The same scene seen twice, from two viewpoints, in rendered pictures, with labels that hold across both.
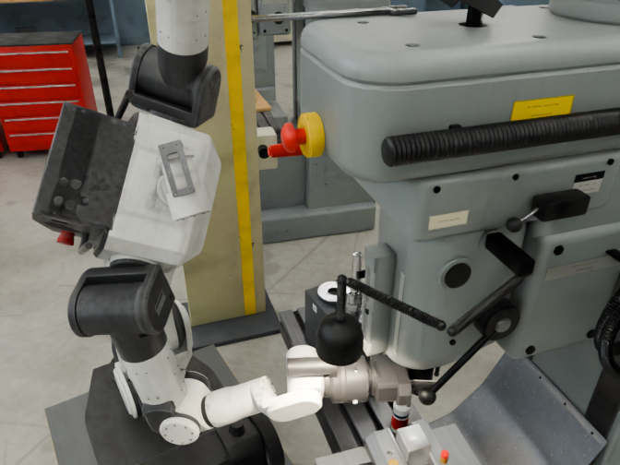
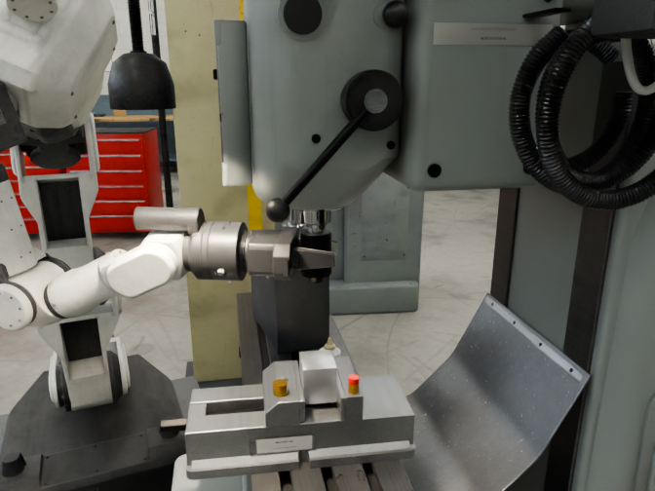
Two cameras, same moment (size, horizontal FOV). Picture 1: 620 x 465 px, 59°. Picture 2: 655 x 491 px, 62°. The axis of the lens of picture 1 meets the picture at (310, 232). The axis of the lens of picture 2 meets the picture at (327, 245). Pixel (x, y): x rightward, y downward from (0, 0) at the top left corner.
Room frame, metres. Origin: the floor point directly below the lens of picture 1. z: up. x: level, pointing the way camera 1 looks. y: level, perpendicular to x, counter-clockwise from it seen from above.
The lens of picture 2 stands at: (0.01, -0.35, 1.48)
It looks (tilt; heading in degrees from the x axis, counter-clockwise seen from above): 17 degrees down; 8
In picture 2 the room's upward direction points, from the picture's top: straight up
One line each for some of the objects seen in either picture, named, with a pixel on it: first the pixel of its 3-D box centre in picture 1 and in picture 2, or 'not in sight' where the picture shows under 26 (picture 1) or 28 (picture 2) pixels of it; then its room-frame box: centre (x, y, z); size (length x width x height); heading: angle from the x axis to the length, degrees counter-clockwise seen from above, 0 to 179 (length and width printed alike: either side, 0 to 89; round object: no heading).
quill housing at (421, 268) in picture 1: (437, 277); (318, 86); (0.78, -0.22, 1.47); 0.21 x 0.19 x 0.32; 19
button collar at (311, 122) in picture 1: (310, 135); not in sight; (0.71, 0.00, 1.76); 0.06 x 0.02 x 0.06; 19
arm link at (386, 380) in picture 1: (374, 378); (255, 252); (0.77, -0.13, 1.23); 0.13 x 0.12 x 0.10; 4
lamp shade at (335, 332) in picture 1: (339, 333); (140, 80); (0.62, -0.05, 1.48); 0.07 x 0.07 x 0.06
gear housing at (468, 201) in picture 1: (475, 163); not in sight; (0.79, -0.26, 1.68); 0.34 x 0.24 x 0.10; 109
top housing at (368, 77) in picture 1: (472, 82); not in sight; (0.78, -0.23, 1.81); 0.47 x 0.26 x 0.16; 109
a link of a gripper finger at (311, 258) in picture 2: (423, 387); (313, 259); (0.75, -0.22, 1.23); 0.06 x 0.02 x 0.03; 94
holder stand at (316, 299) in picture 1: (342, 329); (288, 288); (1.16, -0.09, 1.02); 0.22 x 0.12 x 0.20; 29
